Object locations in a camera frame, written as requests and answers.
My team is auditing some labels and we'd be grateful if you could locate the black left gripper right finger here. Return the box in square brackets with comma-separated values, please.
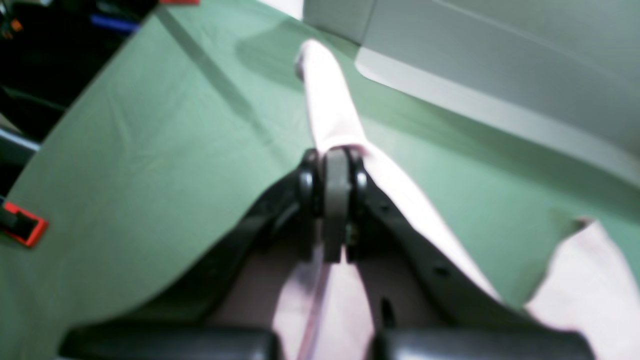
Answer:
[330, 147, 594, 360]

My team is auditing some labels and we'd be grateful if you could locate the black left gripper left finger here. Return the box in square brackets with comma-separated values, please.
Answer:
[59, 150, 322, 360]

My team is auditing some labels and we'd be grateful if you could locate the pink t-shirt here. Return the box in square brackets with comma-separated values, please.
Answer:
[270, 39, 640, 360]

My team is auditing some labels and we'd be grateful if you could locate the green table cloth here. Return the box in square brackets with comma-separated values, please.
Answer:
[1, 0, 639, 360]

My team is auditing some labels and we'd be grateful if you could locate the red black side clamp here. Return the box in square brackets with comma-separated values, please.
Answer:
[158, 0, 201, 6]

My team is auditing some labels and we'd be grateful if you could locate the red black table clamp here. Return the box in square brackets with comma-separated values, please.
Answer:
[0, 200, 49, 248]

